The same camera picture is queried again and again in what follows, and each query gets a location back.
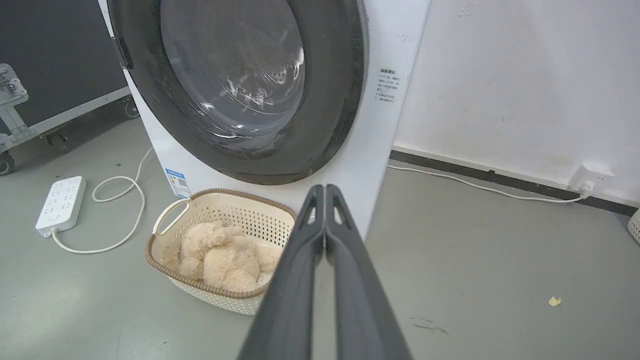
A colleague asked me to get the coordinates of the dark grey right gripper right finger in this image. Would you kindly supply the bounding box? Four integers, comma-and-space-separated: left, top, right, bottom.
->
325, 184, 414, 360

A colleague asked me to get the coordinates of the white wall socket plug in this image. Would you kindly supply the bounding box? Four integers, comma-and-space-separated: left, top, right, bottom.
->
568, 162, 615, 198

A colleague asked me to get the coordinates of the black flight case on wheels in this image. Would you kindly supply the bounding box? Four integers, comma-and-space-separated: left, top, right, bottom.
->
0, 0, 141, 177

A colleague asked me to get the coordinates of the blue energy label sticker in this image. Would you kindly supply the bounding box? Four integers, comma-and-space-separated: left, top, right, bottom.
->
165, 168, 192, 199

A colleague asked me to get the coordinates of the round dark washing machine door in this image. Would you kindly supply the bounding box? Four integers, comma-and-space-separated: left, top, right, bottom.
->
107, 0, 370, 186

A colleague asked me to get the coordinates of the white power strip cable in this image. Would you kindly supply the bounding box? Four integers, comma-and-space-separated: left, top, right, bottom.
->
51, 147, 155, 255

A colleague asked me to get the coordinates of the beige plush teddy bear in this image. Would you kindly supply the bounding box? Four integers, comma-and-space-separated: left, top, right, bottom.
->
174, 221, 284, 294

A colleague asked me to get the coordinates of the white perforated plastic basket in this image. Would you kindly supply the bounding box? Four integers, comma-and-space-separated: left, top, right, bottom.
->
627, 208, 640, 245

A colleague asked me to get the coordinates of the cream woven laundry basket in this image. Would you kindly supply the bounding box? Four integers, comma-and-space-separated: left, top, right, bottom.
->
145, 188, 299, 316

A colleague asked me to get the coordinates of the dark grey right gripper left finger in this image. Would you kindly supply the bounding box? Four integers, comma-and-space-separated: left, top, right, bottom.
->
237, 184, 326, 360

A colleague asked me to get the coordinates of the white power strip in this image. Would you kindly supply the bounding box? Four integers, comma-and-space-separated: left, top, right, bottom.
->
35, 175, 87, 238

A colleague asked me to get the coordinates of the white front-load washing machine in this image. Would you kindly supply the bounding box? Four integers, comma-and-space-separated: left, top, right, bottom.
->
98, 0, 432, 240

